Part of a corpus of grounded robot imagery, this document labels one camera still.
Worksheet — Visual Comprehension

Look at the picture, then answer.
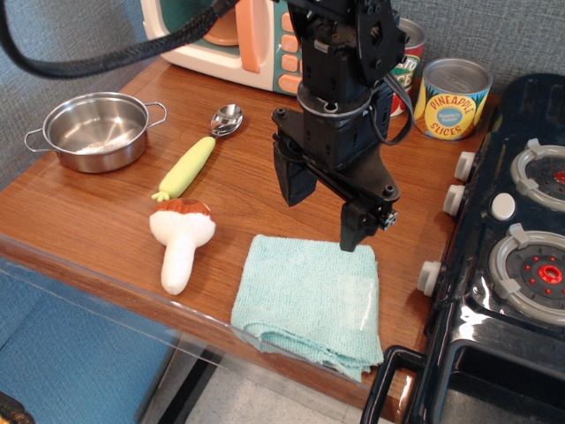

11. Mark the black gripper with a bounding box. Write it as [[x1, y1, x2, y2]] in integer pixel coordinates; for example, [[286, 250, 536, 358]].
[[272, 83, 400, 252]]

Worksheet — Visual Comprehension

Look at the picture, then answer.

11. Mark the small stainless steel pot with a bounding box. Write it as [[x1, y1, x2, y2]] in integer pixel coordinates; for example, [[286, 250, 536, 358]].
[[24, 92, 168, 174]]

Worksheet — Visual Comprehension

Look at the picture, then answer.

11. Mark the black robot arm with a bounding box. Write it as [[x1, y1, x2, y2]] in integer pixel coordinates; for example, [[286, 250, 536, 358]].
[[272, 1, 412, 252]]

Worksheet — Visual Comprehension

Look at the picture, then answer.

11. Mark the tomato sauce can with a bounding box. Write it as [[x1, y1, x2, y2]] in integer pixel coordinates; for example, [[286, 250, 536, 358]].
[[393, 18, 426, 95]]

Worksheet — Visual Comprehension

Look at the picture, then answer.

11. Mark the yellow pineapple slices can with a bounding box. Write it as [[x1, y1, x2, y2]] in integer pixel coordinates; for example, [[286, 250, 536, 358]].
[[413, 57, 493, 140]]

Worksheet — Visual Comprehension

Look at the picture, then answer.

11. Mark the black toy stove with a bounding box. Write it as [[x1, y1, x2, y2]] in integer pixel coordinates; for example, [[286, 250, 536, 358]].
[[362, 73, 564, 423]]

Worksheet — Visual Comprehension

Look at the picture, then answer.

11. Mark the folded teal towel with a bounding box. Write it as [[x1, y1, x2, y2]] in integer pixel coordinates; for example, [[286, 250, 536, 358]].
[[231, 235, 383, 381]]

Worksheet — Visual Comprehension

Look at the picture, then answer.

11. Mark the plush mushroom toy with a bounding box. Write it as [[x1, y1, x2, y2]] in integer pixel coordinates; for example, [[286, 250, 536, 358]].
[[149, 199, 216, 295]]

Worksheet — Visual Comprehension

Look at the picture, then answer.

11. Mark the toy microwave oven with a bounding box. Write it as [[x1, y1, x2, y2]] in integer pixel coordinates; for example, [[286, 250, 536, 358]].
[[162, 1, 302, 95]]

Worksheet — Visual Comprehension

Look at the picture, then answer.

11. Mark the clear acrylic table guard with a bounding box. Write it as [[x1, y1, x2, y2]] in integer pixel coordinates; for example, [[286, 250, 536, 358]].
[[1, 259, 361, 423]]

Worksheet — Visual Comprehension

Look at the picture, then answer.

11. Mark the spoon with green handle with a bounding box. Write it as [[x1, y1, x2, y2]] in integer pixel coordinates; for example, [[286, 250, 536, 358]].
[[152, 103, 244, 202]]

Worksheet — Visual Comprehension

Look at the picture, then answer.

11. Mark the black braided cable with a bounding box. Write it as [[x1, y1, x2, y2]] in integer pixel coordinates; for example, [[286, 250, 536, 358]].
[[0, 0, 242, 80]]

